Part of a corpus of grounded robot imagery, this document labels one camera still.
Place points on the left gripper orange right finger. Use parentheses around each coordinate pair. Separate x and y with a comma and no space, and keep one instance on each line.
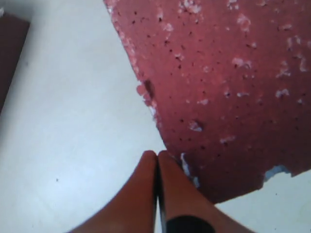
(184,209)

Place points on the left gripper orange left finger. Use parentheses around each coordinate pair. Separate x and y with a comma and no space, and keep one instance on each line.
(133,208)

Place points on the speckled chipped red brick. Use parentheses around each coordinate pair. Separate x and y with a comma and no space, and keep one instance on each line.
(228,83)

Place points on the lone red brick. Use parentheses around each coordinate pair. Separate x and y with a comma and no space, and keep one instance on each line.
(13,32)

